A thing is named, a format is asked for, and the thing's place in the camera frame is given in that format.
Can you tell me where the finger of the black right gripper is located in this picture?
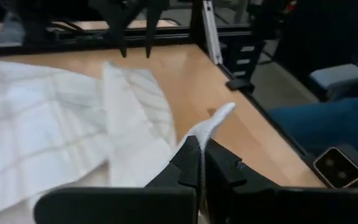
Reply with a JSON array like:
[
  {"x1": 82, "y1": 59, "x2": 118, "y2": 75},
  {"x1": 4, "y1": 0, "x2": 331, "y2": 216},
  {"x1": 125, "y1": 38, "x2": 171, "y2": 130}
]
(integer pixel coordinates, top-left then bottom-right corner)
[
  {"x1": 88, "y1": 0, "x2": 149, "y2": 59},
  {"x1": 144, "y1": 0, "x2": 170, "y2": 59}
]

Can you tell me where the silver aluminium post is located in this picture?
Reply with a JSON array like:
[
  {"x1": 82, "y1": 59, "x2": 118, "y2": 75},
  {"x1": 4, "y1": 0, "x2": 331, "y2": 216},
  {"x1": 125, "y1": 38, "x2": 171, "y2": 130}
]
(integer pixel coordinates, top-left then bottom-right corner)
[{"x1": 201, "y1": 0, "x2": 224, "y2": 65}]

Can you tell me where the white checked towel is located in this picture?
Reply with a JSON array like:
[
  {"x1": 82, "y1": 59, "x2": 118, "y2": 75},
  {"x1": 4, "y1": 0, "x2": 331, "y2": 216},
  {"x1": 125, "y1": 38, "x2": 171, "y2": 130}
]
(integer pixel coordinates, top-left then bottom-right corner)
[{"x1": 0, "y1": 57, "x2": 237, "y2": 224}]

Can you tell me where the grey chair seat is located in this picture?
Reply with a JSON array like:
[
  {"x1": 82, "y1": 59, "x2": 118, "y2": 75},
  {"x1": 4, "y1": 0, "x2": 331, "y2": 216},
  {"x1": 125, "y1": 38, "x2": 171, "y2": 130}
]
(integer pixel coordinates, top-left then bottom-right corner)
[{"x1": 308, "y1": 63, "x2": 358, "y2": 94}]

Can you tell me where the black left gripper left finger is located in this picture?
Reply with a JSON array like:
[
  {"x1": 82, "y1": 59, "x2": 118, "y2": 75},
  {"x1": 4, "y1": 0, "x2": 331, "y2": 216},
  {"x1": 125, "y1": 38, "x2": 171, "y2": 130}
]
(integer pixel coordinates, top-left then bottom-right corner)
[{"x1": 33, "y1": 135, "x2": 202, "y2": 224}]

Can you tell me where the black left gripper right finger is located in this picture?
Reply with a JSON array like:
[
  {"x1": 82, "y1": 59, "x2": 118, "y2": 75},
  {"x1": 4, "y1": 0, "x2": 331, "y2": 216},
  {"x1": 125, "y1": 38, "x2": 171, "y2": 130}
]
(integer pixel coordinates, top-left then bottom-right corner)
[{"x1": 204, "y1": 139, "x2": 358, "y2": 224}]

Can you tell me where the person's leg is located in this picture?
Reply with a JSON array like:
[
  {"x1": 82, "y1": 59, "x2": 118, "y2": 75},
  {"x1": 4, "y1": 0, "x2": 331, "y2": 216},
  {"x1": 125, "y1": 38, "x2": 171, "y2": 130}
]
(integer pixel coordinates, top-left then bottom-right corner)
[{"x1": 267, "y1": 96, "x2": 358, "y2": 158}]

